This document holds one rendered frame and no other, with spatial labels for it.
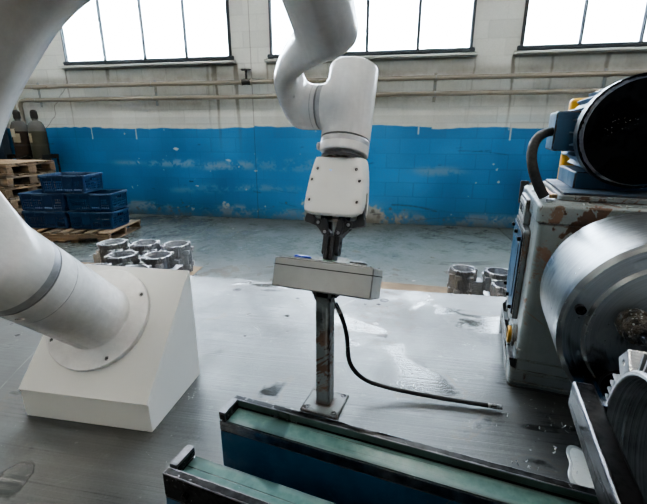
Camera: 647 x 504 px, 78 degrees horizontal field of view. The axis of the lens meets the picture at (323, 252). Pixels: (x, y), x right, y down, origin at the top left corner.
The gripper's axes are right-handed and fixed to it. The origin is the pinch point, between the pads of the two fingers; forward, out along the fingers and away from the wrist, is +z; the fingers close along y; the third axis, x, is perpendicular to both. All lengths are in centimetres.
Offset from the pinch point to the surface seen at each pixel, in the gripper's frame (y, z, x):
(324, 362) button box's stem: 0.3, 19.6, 3.0
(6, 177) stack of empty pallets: -552, -64, 273
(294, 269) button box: -4.7, 4.3, -3.5
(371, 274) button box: 8.1, 3.6, -3.5
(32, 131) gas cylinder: -597, -145, 323
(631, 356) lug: 35.9, 7.9, -20.9
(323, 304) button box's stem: 0.1, 9.4, -0.9
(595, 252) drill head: 36.8, -2.8, -3.8
